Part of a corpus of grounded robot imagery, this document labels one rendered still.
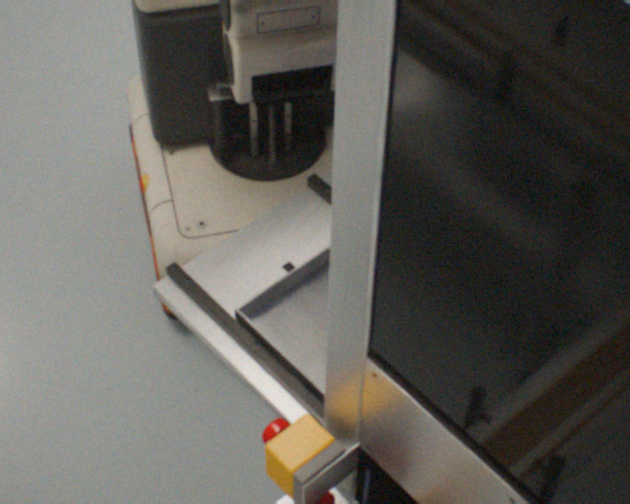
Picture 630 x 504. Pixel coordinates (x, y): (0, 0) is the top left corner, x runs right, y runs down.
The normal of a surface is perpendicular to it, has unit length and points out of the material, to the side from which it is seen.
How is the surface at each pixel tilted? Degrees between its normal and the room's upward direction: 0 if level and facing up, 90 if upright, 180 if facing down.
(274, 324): 0
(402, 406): 90
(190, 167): 0
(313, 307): 0
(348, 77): 90
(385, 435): 90
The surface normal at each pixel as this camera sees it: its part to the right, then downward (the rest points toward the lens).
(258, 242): 0.01, -0.65
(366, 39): -0.75, 0.50
